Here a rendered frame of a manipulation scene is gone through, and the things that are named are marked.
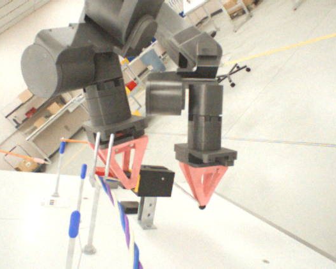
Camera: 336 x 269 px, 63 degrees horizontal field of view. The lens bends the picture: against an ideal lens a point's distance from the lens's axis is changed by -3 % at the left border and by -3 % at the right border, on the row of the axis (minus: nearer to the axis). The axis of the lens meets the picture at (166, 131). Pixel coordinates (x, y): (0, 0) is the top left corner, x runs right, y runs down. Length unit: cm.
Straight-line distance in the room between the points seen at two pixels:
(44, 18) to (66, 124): 303
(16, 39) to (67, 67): 844
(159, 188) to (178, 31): 27
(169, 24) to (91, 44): 24
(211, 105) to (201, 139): 5
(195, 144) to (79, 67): 22
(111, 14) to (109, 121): 13
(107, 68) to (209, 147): 20
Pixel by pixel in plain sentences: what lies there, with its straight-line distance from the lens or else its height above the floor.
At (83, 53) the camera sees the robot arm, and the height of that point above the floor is 131.
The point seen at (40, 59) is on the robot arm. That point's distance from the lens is 32.
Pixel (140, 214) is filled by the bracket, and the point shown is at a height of 107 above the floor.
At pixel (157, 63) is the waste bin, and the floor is 28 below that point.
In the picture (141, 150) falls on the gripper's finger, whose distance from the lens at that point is 39.
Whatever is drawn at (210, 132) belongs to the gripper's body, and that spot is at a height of 111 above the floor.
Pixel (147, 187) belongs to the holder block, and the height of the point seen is 111.
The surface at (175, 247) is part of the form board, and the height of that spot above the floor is 105.
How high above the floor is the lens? 130
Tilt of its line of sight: 20 degrees down
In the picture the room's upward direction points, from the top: 39 degrees counter-clockwise
